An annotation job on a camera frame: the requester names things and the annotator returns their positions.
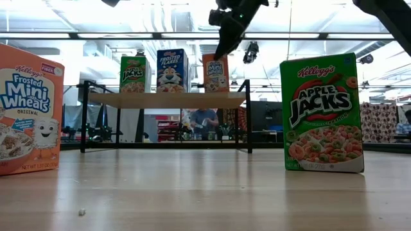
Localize patterned fabric panel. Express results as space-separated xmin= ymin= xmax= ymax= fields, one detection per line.
xmin=360 ymin=101 xmax=401 ymax=144

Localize black cabinet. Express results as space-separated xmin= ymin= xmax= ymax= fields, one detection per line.
xmin=250 ymin=101 xmax=284 ymax=144

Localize blue Frosted Flakes cereal box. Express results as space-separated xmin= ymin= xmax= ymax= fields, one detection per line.
xmin=156 ymin=48 xmax=191 ymax=94

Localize black aluminium rig frame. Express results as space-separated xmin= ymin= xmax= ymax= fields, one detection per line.
xmin=0 ymin=31 xmax=411 ymax=151

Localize green Apple Jacks cereal box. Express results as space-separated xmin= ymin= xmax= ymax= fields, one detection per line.
xmin=119 ymin=56 xmax=152 ymax=94
xmin=279 ymin=52 xmax=365 ymax=174

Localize person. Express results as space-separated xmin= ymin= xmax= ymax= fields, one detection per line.
xmin=189 ymin=108 xmax=220 ymax=141
xmin=395 ymin=108 xmax=411 ymax=136

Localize black equipment stand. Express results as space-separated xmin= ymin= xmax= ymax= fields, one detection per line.
xmin=88 ymin=104 xmax=113 ymax=142

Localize black rig camera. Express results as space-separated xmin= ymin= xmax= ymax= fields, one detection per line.
xmin=242 ymin=40 xmax=259 ymax=64

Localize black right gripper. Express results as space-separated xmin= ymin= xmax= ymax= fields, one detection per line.
xmin=214 ymin=0 xmax=270 ymax=62

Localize red storage shelf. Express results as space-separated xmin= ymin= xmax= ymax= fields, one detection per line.
xmin=156 ymin=114 xmax=180 ymax=142

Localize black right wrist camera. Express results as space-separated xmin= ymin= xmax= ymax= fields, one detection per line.
xmin=208 ymin=8 xmax=226 ymax=28

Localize orange Frosted Mini Wheats box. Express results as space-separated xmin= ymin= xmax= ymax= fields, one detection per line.
xmin=0 ymin=43 xmax=66 ymax=176
xmin=202 ymin=53 xmax=231 ymax=94

